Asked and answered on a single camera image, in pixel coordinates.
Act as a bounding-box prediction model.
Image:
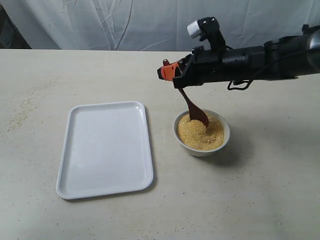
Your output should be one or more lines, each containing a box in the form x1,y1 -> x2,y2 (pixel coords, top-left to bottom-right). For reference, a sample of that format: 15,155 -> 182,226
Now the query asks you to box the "white ceramic bowl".
173,109 -> 231,157

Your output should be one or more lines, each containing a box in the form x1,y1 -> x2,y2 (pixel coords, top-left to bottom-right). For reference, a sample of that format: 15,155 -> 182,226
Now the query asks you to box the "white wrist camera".
187,17 -> 227,51

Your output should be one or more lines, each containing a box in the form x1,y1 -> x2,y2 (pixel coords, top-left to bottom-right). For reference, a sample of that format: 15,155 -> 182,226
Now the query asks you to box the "dark red wooden spoon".
178,88 -> 209,128

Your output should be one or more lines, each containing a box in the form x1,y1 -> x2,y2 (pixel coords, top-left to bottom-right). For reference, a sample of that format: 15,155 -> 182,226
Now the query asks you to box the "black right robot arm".
157,24 -> 320,90

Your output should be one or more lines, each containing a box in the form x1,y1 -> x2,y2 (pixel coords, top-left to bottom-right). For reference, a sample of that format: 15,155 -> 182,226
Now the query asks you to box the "bowl of yellow crumbs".
176,113 -> 224,151

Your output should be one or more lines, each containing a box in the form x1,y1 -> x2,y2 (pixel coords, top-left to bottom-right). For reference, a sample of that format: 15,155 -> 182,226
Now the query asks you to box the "white plastic tray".
56,101 -> 154,200

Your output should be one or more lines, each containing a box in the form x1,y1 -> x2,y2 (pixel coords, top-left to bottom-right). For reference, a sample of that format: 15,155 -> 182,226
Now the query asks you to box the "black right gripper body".
173,46 -> 225,89

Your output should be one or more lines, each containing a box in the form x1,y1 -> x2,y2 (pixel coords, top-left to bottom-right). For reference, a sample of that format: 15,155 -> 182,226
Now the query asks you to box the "black cable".
226,48 -> 311,91

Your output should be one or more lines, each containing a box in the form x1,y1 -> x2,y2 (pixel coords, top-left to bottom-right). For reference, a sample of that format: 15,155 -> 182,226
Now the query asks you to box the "white backdrop curtain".
1,0 -> 320,51

